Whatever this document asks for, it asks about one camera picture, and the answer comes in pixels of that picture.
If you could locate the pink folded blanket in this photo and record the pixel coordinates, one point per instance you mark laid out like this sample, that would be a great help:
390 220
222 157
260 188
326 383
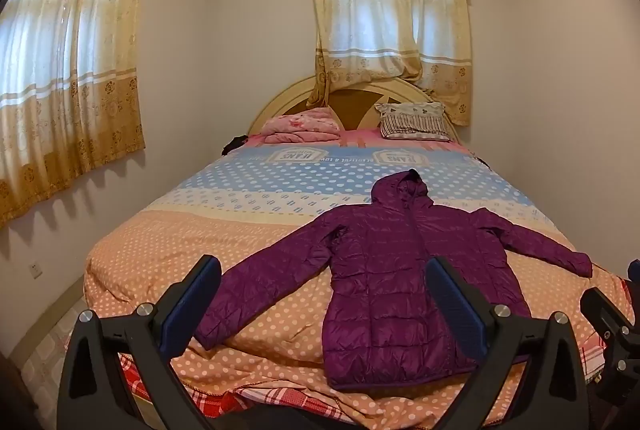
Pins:
300 127

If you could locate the dark cloth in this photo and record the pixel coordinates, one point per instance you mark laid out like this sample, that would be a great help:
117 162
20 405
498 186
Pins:
235 144

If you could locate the striped pillow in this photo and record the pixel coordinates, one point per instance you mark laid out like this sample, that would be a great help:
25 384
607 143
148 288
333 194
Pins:
415 122

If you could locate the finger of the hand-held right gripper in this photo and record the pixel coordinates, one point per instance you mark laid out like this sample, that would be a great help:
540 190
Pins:
635 269
602 310

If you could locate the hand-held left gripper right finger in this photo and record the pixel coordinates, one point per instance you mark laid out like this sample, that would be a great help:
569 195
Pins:
455 305

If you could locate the wooden arched headboard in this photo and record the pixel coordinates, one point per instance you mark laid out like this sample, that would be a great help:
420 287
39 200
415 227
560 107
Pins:
350 107

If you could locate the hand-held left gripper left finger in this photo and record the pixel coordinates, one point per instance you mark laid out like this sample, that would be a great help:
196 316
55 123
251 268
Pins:
192 302

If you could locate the narrow beige patterned curtain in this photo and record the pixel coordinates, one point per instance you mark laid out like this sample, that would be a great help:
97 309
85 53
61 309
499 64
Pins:
390 20

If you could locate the white wall socket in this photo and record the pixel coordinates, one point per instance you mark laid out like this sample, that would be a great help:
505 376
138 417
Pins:
34 270

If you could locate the wide beige patterned curtain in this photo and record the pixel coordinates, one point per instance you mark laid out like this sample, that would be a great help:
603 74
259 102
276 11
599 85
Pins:
65 85

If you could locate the bed with polka-dot sheet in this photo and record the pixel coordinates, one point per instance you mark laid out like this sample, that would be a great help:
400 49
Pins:
200 220

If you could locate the purple hooded puffer jacket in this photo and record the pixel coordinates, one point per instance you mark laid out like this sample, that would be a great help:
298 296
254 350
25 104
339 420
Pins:
380 270

